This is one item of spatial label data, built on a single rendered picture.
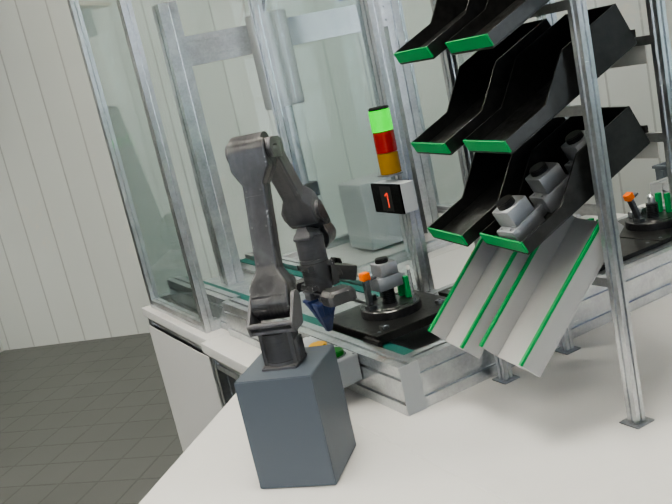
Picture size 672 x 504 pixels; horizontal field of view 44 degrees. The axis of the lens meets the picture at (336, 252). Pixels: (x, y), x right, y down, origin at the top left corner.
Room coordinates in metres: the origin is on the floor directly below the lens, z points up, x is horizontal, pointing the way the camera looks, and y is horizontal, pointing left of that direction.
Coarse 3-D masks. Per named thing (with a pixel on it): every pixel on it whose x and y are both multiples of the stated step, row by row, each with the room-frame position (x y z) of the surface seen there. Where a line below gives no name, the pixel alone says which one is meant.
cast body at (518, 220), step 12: (504, 204) 1.30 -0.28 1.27; (516, 204) 1.30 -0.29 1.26; (528, 204) 1.30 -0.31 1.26; (540, 204) 1.33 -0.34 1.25; (504, 216) 1.30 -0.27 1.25; (516, 216) 1.29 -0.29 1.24; (528, 216) 1.30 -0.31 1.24; (540, 216) 1.31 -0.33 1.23; (504, 228) 1.31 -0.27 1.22; (516, 228) 1.29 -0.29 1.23; (528, 228) 1.30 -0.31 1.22; (516, 240) 1.29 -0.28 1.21
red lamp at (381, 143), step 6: (384, 132) 1.92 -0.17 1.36; (390, 132) 1.93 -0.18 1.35; (378, 138) 1.93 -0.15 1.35; (384, 138) 1.92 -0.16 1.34; (390, 138) 1.93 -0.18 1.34; (378, 144) 1.93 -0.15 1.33; (384, 144) 1.92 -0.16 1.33; (390, 144) 1.93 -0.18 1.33; (396, 144) 1.94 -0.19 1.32; (378, 150) 1.93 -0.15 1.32; (384, 150) 1.92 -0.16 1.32; (390, 150) 1.92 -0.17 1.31
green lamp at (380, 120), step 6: (372, 114) 1.93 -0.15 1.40; (378, 114) 1.92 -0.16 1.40; (384, 114) 1.93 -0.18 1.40; (390, 114) 1.94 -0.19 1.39; (372, 120) 1.93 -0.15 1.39; (378, 120) 1.92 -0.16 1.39; (384, 120) 1.92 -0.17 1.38; (390, 120) 1.93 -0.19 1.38; (372, 126) 1.94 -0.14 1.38; (378, 126) 1.93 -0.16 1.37; (384, 126) 1.92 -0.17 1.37; (390, 126) 1.93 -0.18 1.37; (372, 132) 1.94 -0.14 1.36; (378, 132) 1.93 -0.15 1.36
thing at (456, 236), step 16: (544, 128) 1.45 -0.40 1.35; (528, 144) 1.44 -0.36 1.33; (480, 160) 1.55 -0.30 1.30; (496, 160) 1.56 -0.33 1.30; (512, 160) 1.43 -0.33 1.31; (480, 176) 1.55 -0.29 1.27; (496, 176) 1.56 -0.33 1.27; (512, 176) 1.42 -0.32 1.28; (464, 192) 1.54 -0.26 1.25; (480, 192) 1.55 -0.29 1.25; (496, 192) 1.51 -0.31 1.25; (512, 192) 1.42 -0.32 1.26; (464, 208) 1.53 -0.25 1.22; (480, 208) 1.49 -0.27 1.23; (432, 224) 1.51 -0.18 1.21; (448, 224) 1.52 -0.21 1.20; (464, 224) 1.47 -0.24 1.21; (480, 224) 1.40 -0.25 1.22; (448, 240) 1.46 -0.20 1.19; (464, 240) 1.39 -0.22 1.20
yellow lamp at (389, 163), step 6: (378, 156) 1.94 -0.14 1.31; (384, 156) 1.93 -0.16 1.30; (390, 156) 1.92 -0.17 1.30; (396, 156) 1.93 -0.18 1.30; (378, 162) 1.95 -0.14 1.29; (384, 162) 1.93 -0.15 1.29; (390, 162) 1.92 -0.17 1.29; (396, 162) 1.93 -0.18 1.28; (384, 168) 1.93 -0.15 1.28; (390, 168) 1.92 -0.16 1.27; (396, 168) 1.93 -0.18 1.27; (384, 174) 1.93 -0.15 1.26; (390, 174) 1.93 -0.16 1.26
